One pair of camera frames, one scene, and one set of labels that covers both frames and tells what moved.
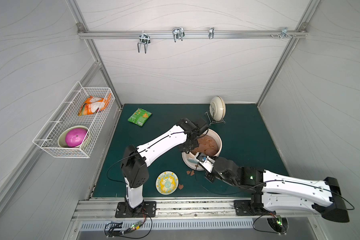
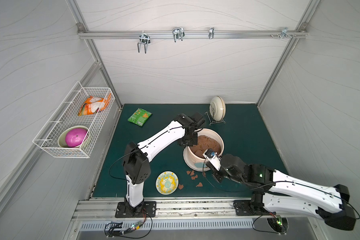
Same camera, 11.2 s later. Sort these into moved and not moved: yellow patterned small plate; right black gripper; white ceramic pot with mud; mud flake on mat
Moved: right black gripper
Not moved: white ceramic pot with mud; yellow patterned small plate; mud flake on mat
